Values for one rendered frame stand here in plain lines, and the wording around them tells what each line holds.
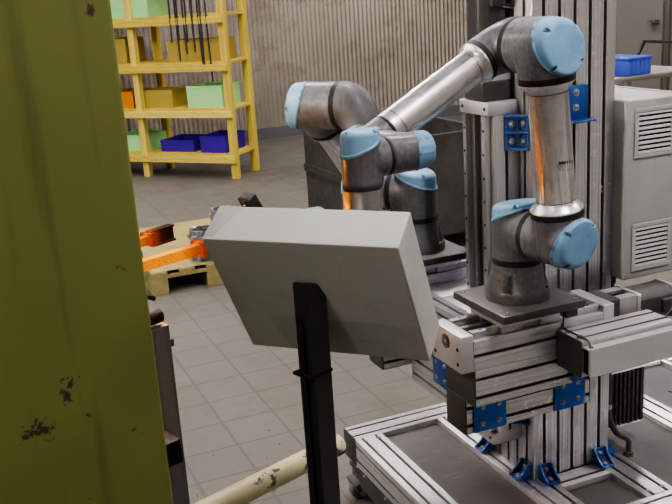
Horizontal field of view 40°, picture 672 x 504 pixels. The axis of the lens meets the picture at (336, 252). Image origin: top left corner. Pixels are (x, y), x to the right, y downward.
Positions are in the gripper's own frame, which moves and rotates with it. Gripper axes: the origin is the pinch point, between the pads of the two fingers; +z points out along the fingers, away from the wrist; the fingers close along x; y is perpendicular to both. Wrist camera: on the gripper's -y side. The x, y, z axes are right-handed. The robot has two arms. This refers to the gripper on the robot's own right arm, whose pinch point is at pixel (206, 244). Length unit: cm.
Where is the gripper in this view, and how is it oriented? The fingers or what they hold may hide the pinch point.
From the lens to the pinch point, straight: 209.7
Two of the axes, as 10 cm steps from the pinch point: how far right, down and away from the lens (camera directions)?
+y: 0.7, 9.6, 2.8
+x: -6.8, -1.6, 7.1
